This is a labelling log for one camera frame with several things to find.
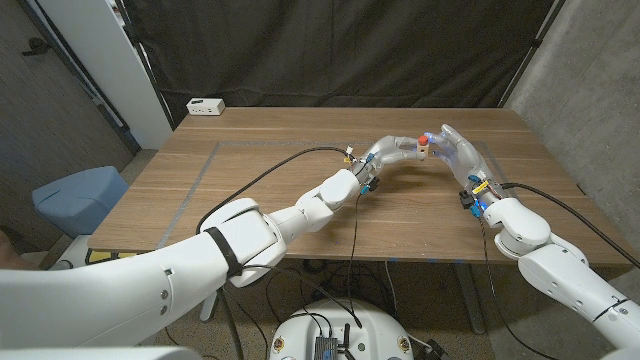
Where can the yellow black floor sign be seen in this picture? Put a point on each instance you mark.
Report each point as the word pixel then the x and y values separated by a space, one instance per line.
pixel 107 256

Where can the grey finned electronics box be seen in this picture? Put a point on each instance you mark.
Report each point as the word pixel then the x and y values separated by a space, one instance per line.
pixel 325 347

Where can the wooden block with holes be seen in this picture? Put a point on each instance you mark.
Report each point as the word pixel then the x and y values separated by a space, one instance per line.
pixel 423 151

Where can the black backdrop curtain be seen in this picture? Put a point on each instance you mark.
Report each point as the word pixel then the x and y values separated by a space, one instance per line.
pixel 325 50

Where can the black antenna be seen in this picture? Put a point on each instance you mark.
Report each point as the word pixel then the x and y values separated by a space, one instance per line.
pixel 346 337

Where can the white power strip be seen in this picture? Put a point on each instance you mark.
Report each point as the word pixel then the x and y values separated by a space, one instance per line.
pixel 205 106

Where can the grey sneaker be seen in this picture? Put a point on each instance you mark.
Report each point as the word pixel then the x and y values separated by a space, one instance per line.
pixel 61 265

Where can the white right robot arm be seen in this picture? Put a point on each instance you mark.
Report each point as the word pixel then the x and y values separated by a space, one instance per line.
pixel 560 265

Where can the red-headed wooden screw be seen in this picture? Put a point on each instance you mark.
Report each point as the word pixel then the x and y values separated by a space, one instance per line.
pixel 423 140

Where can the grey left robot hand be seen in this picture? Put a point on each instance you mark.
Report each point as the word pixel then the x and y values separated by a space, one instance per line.
pixel 385 152

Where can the white table leg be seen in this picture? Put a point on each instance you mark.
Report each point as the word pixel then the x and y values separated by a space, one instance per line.
pixel 209 307

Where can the black backdrop stand pole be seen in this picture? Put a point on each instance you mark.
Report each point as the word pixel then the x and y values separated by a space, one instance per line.
pixel 147 67
pixel 534 50

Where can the blue padded stool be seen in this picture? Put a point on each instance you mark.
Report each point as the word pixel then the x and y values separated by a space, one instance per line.
pixel 80 200

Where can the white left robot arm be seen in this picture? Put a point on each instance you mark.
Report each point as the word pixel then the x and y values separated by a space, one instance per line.
pixel 150 295

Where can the grey table leg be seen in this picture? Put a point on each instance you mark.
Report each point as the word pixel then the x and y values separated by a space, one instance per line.
pixel 470 300

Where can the person's bare leg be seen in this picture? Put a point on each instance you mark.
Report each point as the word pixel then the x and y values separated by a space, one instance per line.
pixel 10 255

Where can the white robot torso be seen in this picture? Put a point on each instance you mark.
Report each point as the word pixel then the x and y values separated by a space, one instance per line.
pixel 370 325

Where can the black door frame strip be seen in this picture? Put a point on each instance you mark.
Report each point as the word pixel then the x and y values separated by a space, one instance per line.
pixel 80 75

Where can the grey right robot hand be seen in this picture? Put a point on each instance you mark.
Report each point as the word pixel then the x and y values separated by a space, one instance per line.
pixel 465 155

